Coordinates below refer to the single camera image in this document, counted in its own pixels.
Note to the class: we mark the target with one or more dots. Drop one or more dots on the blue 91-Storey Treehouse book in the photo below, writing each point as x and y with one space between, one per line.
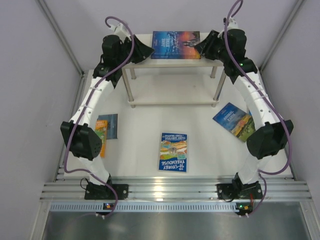
173 152

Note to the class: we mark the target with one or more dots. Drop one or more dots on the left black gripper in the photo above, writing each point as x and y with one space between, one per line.
135 50

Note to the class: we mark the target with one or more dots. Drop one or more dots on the Jane Eyre book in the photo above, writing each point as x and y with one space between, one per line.
176 45

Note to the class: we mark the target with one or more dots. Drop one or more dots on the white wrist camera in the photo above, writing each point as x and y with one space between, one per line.
230 24
121 31

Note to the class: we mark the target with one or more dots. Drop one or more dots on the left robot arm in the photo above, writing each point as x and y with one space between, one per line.
79 133

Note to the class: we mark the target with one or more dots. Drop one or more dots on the orange Treehouse book left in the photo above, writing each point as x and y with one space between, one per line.
101 129

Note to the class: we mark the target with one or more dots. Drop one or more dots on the Animal Farm book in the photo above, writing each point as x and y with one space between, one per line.
236 121

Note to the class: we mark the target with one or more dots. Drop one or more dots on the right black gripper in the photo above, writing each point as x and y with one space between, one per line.
210 46

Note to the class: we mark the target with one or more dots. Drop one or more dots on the perforated cable tray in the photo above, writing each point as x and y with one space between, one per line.
149 207

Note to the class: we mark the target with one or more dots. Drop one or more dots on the white two-tier shelf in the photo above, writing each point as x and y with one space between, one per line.
174 82

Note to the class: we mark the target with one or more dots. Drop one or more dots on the dark blue book left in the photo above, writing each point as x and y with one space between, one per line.
112 125

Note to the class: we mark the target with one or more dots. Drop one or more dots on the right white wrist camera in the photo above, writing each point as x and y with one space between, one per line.
230 24

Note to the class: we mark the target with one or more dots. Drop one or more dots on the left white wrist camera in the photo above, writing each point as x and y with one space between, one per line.
121 31

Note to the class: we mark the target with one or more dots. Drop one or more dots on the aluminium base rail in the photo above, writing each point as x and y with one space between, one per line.
174 188

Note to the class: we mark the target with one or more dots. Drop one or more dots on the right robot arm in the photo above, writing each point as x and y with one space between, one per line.
272 132

